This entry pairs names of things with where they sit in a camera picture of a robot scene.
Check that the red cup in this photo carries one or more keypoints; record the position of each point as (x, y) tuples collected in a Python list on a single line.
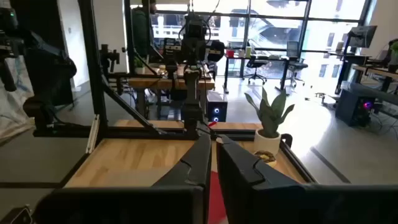
[(230, 53)]

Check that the black clamp mount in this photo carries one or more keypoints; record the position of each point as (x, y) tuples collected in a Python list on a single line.
[(109, 57)]

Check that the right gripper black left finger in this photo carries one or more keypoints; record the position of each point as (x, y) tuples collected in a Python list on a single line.
[(194, 168)]

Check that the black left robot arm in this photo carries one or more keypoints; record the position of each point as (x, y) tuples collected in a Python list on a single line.
[(192, 90)]

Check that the white flat strip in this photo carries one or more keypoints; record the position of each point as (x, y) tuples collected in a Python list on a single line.
[(92, 133)]

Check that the black office chair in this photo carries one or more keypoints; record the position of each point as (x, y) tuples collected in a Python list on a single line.
[(255, 63), (297, 66)]

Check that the black monitor desk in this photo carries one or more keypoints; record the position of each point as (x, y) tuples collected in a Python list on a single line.
[(354, 57)]

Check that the wooden top desk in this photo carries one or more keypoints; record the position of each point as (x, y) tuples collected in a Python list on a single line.
[(376, 71)]

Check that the black equipment stand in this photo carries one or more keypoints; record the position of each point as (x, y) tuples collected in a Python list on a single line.
[(46, 62)]

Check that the green snake plant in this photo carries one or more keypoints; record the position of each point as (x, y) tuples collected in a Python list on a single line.
[(270, 118)]

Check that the black computer tower blue lights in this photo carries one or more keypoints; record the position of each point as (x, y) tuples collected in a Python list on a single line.
[(216, 107)]

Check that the person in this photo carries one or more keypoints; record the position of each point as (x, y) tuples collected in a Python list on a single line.
[(141, 31)]

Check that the green cup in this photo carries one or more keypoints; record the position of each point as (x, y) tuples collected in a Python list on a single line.
[(248, 52)]

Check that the small potted plant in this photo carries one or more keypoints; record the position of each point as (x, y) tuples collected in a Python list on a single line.
[(139, 65)]

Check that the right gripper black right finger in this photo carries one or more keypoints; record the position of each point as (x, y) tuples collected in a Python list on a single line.
[(245, 189)]

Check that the dark pink plate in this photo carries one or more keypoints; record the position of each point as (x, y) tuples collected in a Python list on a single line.
[(215, 199)]

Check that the chocolate sprinkled donut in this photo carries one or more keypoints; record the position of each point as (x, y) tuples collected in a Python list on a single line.
[(265, 157)]

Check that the wooden workbench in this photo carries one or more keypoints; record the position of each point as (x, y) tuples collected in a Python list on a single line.
[(161, 83)]

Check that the black office desk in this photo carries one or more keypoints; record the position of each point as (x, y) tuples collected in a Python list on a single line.
[(273, 58)]

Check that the black computer tower pink light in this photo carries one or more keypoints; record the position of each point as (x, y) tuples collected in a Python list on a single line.
[(351, 107)]

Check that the white plastic sheet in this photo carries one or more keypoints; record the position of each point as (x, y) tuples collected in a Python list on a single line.
[(12, 105)]

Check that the computer monitor on arm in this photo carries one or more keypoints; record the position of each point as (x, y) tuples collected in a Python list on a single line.
[(362, 35)]

